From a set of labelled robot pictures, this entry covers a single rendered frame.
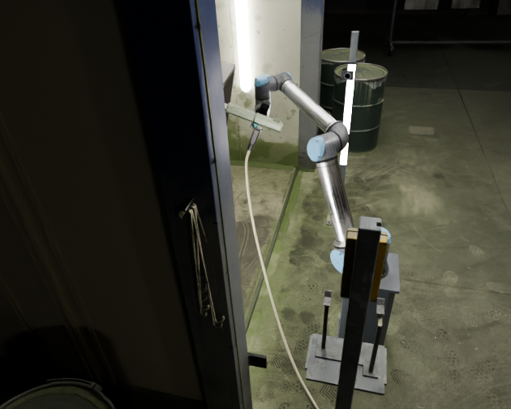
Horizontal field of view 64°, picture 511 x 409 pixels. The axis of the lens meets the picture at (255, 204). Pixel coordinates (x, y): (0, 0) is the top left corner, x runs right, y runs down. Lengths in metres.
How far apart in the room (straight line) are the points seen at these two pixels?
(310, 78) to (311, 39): 0.35
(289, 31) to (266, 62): 0.36
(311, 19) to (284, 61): 0.44
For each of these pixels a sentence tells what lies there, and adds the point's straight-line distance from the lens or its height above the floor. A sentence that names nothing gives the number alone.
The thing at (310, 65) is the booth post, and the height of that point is 1.16.
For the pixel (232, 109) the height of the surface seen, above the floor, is 1.52.
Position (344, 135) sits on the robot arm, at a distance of 2.14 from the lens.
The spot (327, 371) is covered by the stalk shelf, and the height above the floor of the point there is 0.79.
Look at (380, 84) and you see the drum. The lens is 4.70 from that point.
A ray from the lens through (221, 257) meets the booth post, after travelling 1.44.
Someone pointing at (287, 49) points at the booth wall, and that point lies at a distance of 4.06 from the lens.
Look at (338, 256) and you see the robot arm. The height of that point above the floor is 0.87.
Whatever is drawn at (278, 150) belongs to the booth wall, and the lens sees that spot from 4.47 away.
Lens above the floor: 2.35
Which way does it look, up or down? 35 degrees down
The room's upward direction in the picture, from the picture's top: 3 degrees counter-clockwise
